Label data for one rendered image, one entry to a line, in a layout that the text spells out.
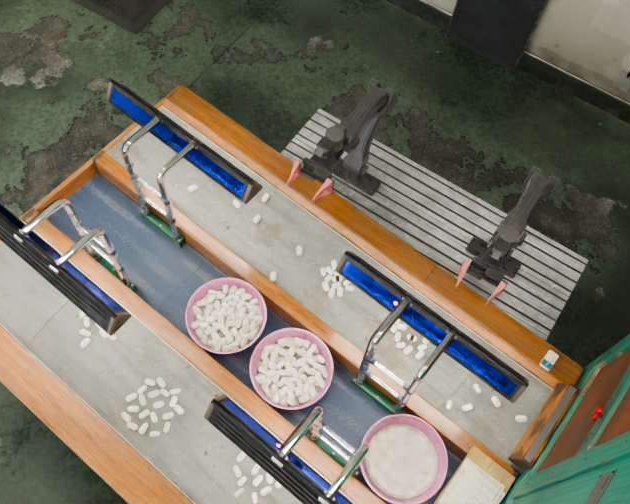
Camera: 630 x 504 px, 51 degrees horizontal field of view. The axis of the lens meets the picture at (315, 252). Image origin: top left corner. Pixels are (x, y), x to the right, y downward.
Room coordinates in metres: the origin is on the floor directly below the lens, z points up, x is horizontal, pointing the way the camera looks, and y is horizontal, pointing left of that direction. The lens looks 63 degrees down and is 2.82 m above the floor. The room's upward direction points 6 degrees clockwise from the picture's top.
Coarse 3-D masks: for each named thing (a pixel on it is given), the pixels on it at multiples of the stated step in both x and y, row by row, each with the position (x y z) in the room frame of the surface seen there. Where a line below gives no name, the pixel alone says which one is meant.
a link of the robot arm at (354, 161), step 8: (384, 104) 1.49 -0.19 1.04; (376, 112) 1.49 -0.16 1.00; (384, 112) 1.48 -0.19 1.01; (368, 120) 1.48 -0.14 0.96; (376, 120) 1.47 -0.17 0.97; (368, 128) 1.46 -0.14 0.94; (376, 128) 1.47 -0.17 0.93; (360, 136) 1.45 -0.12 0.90; (368, 136) 1.44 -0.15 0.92; (360, 144) 1.43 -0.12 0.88; (368, 144) 1.44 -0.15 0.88; (352, 152) 1.42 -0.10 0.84; (360, 152) 1.41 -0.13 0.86; (368, 152) 1.43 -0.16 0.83; (344, 160) 1.41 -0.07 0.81; (352, 160) 1.40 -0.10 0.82; (360, 160) 1.40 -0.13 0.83; (352, 168) 1.38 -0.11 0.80; (360, 168) 1.38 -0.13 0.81
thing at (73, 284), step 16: (0, 208) 0.93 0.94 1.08; (0, 224) 0.86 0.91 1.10; (16, 224) 0.87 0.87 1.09; (16, 240) 0.82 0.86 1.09; (32, 240) 0.82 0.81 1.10; (32, 256) 0.78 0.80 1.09; (48, 256) 0.77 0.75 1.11; (48, 272) 0.73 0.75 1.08; (64, 272) 0.73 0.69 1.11; (80, 272) 0.75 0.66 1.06; (64, 288) 0.69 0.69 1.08; (80, 288) 0.68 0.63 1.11; (96, 288) 0.71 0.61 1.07; (80, 304) 0.65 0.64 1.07; (96, 304) 0.64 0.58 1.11; (112, 304) 0.66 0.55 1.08; (96, 320) 0.61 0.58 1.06; (112, 320) 0.60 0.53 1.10
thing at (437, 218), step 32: (320, 128) 1.65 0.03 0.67; (384, 160) 1.52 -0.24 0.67; (352, 192) 1.36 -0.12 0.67; (384, 192) 1.38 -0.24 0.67; (416, 192) 1.39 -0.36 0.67; (448, 192) 1.40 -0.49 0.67; (384, 224) 1.23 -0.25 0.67; (416, 224) 1.25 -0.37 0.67; (448, 224) 1.26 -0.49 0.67; (480, 224) 1.28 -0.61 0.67; (448, 256) 1.13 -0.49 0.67; (512, 256) 1.15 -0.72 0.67; (544, 256) 1.17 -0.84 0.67; (576, 256) 1.18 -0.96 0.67; (480, 288) 1.02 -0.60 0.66; (512, 288) 1.02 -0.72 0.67; (544, 288) 1.04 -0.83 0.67; (544, 320) 0.91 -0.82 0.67
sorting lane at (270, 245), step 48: (144, 144) 1.44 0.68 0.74; (192, 192) 1.25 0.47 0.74; (240, 240) 1.07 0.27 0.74; (288, 240) 1.09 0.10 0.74; (336, 240) 1.11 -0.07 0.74; (288, 288) 0.91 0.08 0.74; (336, 288) 0.93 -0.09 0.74; (384, 336) 0.77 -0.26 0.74; (432, 384) 0.62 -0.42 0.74; (480, 384) 0.64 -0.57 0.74; (480, 432) 0.48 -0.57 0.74
